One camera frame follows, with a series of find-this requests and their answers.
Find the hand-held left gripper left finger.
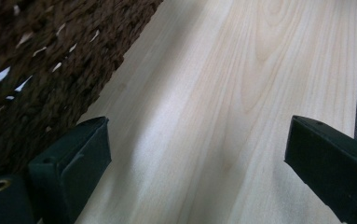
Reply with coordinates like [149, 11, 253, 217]
[27, 116, 113, 224]

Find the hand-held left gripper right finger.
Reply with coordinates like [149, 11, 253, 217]
[283, 115, 357, 224]

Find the brown woven basket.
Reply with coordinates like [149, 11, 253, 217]
[0, 0, 165, 184]

